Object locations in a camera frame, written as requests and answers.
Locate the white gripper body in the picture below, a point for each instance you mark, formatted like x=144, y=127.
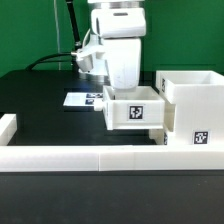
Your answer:
x=123, y=58

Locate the white drawer with tag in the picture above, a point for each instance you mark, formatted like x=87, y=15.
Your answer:
x=159, y=136
x=142, y=108

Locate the white drawer cabinet box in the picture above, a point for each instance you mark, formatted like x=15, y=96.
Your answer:
x=194, y=106

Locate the white front drawer with tag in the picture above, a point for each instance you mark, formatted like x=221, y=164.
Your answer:
x=159, y=136

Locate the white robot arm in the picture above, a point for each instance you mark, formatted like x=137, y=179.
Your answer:
x=114, y=19

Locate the fiducial marker sheet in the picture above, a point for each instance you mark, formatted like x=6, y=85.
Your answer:
x=78, y=99

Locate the white table border fence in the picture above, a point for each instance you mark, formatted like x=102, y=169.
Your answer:
x=102, y=158

